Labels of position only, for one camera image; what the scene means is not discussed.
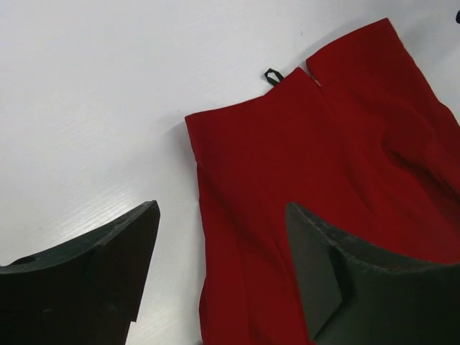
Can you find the red skirt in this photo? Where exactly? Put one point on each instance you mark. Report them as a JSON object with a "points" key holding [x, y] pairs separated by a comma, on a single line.
{"points": [[356, 137]]}

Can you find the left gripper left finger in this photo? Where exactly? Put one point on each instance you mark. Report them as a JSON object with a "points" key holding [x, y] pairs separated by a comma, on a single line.
{"points": [[87, 290]]}

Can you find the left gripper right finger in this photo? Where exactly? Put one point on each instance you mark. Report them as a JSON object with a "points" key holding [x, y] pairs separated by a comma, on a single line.
{"points": [[353, 292]]}

